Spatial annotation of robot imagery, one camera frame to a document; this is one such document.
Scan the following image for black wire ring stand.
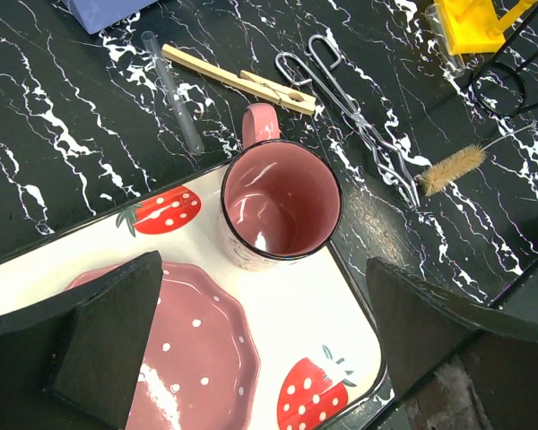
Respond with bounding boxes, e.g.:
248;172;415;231
469;1;538;117

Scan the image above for pink dotted plate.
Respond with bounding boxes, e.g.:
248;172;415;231
65;262;262;430

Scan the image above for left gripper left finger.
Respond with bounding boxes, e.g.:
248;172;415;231
0;251;162;429

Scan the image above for pink enamel mug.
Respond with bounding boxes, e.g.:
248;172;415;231
218;103;343;271

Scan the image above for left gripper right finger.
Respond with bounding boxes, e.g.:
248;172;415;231
366;257;538;399

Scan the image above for wooden test tube clamp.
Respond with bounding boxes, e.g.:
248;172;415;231
161;44;317;116

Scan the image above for metal crucible tongs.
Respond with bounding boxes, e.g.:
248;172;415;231
274;34;421;208

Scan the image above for glass tube near clamp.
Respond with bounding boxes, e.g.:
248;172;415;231
141;30;204;155

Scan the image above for yellow test tube rack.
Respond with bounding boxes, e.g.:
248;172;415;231
434;0;538;56

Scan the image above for test tube brush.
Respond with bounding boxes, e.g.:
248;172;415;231
417;123;535;197

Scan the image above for blue plastic box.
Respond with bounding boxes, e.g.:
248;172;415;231
62;0;157;34

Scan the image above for strawberry pattern tray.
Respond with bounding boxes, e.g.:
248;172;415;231
0;169;381;429

